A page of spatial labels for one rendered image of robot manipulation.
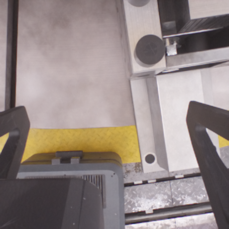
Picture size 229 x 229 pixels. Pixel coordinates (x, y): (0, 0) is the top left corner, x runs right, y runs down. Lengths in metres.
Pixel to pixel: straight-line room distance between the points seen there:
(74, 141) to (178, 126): 0.66
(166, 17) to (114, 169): 0.67
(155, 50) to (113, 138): 0.79
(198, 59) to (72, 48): 0.52
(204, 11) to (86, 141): 0.92
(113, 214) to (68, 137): 0.47
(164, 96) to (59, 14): 0.53
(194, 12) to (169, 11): 0.09
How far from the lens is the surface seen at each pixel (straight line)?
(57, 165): 1.01
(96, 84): 0.87
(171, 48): 0.63
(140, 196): 1.31
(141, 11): 0.54
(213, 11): 0.49
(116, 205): 1.03
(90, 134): 1.20
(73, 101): 0.88
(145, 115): 0.82
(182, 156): 0.77
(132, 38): 0.52
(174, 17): 0.55
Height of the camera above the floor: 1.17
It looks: 86 degrees down
